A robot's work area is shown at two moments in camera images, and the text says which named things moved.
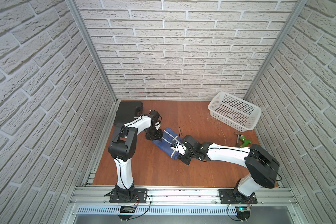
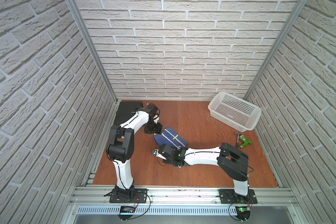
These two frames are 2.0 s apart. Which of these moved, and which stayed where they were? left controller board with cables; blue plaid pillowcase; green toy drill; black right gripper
Moved: black right gripper
Stayed: blue plaid pillowcase; green toy drill; left controller board with cables
